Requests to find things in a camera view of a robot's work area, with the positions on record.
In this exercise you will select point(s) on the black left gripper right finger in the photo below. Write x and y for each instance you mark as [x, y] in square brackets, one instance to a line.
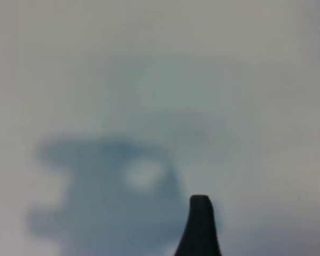
[209, 234]

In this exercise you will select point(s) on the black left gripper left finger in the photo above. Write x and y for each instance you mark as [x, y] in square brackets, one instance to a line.
[193, 232]

